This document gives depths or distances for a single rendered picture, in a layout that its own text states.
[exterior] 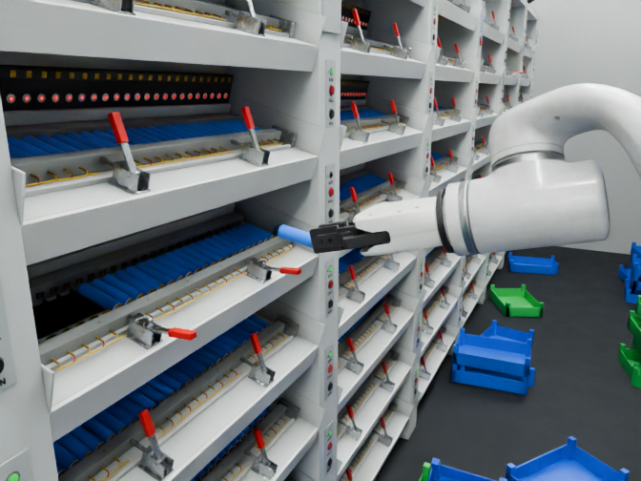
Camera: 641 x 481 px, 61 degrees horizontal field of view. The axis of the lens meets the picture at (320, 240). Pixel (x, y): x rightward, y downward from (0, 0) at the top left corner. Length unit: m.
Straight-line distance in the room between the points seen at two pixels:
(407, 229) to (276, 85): 0.54
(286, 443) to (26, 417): 0.67
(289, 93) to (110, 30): 0.48
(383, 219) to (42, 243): 0.35
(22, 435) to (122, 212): 0.24
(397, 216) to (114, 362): 0.37
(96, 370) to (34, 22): 0.37
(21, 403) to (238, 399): 0.44
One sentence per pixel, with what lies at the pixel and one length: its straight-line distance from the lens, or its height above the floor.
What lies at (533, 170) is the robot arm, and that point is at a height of 1.10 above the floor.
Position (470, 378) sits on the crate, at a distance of 2.40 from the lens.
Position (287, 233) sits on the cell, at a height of 1.00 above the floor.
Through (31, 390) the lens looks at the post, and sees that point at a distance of 0.61.
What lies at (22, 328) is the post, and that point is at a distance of 0.58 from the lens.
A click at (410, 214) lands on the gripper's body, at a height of 1.05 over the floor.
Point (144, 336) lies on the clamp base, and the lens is 0.72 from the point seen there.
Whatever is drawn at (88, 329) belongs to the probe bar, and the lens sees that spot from 0.70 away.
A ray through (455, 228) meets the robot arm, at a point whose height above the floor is 1.03.
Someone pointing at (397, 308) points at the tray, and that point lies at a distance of 1.79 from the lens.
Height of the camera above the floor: 1.18
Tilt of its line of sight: 15 degrees down
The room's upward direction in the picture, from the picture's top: straight up
